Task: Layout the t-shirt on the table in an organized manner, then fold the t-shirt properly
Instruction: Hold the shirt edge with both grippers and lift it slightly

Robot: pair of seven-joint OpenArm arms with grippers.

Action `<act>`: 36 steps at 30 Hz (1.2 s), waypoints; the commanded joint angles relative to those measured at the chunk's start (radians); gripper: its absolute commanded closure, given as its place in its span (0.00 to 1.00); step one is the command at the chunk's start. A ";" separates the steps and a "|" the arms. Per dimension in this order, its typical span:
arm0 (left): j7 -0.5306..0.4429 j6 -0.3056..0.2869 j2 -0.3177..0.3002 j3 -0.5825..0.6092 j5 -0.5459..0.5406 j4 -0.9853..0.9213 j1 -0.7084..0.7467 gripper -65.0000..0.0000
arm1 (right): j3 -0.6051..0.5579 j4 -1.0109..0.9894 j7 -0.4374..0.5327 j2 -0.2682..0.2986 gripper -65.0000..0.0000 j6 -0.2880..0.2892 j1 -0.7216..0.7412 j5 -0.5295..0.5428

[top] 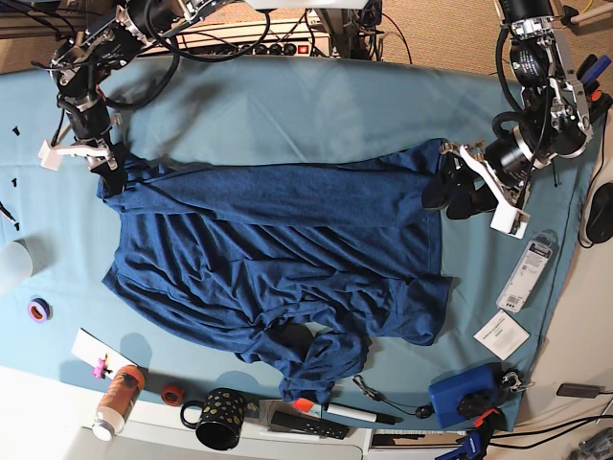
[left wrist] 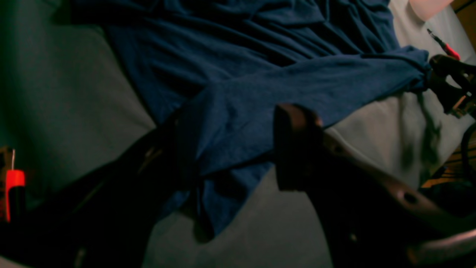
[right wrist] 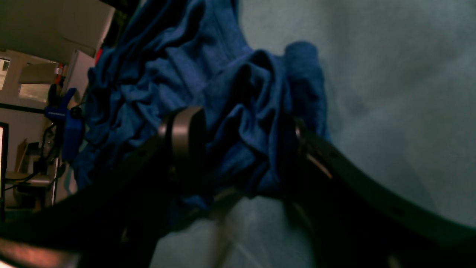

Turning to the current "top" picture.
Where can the purple tape roll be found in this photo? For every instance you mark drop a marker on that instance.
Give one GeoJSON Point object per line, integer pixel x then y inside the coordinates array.
{"type": "Point", "coordinates": [39, 310]}

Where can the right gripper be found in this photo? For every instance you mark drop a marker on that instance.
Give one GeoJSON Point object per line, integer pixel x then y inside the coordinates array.
{"type": "Point", "coordinates": [91, 125]}

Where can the orange plastic bottle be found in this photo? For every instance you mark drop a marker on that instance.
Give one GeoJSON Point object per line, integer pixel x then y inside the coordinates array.
{"type": "Point", "coordinates": [117, 402]}

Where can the white paper strip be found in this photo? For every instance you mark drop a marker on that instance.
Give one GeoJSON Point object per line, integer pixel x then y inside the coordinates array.
{"type": "Point", "coordinates": [92, 351]}

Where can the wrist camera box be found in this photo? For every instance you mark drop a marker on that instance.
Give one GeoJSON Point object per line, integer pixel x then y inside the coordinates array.
{"type": "Point", "coordinates": [50, 157]}
{"type": "Point", "coordinates": [509, 220]}

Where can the black adapter block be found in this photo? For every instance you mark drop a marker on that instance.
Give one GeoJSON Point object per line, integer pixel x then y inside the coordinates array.
{"type": "Point", "coordinates": [578, 390]}

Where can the translucent plastic cup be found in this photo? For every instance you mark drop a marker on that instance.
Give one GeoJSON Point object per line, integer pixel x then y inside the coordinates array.
{"type": "Point", "coordinates": [16, 266]}

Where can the red tape roll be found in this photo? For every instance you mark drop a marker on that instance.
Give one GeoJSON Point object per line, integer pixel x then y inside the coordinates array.
{"type": "Point", "coordinates": [172, 395]}

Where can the black remote control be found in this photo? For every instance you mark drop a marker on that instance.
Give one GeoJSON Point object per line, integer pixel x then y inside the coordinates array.
{"type": "Point", "coordinates": [316, 427]}

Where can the dark blue t-shirt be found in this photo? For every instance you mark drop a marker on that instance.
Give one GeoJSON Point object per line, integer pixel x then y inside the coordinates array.
{"type": "Point", "coordinates": [297, 266]}

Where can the white black marker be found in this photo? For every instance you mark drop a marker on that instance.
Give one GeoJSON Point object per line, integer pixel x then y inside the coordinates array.
{"type": "Point", "coordinates": [361, 415]}

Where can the teal table cloth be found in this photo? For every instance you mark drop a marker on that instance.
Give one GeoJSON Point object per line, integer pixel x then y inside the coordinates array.
{"type": "Point", "coordinates": [263, 110]}

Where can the black computer mouse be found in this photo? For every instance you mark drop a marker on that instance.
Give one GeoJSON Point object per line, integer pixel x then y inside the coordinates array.
{"type": "Point", "coordinates": [599, 228]}

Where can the black mug yellow dots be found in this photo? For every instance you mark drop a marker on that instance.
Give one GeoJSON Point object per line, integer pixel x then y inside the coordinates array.
{"type": "Point", "coordinates": [220, 420]}

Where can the blue box with knob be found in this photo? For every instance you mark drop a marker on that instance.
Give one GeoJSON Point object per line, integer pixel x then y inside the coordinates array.
{"type": "Point", "coordinates": [465, 396]}

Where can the blue spring clamp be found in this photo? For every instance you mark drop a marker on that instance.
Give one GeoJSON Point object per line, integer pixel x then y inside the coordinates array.
{"type": "Point", "coordinates": [592, 68]}

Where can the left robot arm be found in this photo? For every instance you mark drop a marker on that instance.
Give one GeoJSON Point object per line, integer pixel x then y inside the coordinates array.
{"type": "Point", "coordinates": [549, 117]}

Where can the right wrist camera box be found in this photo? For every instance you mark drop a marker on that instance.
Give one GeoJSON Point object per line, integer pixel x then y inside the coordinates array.
{"type": "Point", "coordinates": [50, 157]}

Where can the pink small clip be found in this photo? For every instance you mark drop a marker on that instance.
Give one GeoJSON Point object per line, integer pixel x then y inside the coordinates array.
{"type": "Point", "coordinates": [102, 369]}

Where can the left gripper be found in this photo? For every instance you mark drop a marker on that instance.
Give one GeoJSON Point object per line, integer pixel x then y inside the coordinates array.
{"type": "Point", "coordinates": [464, 192]}

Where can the carabiner with black lanyard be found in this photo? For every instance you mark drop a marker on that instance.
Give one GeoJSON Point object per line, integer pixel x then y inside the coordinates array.
{"type": "Point", "coordinates": [421, 412]}

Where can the clear blister pack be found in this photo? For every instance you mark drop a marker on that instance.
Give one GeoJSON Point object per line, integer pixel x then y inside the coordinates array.
{"type": "Point", "coordinates": [539, 250]}

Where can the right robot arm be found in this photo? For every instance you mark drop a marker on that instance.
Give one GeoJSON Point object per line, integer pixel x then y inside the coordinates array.
{"type": "Point", "coordinates": [78, 69]}

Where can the blue orange bottom clamp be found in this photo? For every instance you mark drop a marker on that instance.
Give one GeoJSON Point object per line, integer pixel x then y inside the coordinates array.
{"type": "Point", "coordinates": [476, 442]}

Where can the orange black bar clamp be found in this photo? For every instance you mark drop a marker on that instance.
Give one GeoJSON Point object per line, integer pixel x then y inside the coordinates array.
{"type": "Point", "coordinates": [599, 103]}

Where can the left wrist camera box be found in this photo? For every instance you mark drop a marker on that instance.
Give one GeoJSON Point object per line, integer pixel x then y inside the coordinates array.
{"type": "Point", "coordinates": [509, 220]}

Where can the white paper card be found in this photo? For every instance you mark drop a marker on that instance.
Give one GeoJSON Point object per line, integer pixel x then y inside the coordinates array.
{"type": "Point", "coordinates": [502, 335]}

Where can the red cube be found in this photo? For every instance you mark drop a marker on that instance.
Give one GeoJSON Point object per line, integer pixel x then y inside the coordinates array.
{"type": "Point", "coordinates": [303, 405]}

